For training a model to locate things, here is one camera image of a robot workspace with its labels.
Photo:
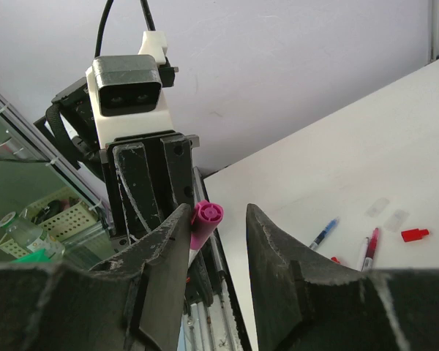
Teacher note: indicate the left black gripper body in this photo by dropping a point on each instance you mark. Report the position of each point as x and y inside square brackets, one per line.
[125, 220]

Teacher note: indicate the perforated cream basket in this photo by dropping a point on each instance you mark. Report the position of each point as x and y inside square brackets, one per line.
[68, 222]

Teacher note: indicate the clear plastic bottle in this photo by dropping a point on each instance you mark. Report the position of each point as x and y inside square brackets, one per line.
[31, 237]

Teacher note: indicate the aluminium rail frame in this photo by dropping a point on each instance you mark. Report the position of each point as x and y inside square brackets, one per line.
[204, 327]

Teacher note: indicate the pink pen cap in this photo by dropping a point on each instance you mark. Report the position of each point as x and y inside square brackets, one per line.
[205, 219]

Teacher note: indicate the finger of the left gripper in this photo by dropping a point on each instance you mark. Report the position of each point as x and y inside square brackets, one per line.
[179, 185]
[133, 168]

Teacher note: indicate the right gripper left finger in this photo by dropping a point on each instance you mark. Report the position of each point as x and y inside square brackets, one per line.
[131, 301]

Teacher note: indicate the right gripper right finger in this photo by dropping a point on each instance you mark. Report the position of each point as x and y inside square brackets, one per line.
[305, 301]

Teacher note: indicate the white pen blue print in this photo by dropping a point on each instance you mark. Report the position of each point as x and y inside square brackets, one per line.
[323, 234]

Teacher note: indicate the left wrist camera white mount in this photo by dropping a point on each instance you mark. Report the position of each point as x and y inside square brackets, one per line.
[126, 91]

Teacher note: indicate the pink white pen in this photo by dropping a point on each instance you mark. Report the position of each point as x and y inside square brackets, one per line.
[192, 255]

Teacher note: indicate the thin white red pen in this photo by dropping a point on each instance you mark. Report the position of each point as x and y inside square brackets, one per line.
[362, 253]

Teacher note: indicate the clear pen cap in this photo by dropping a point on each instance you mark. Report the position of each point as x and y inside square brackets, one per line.
[396, 220]
[377, 207]

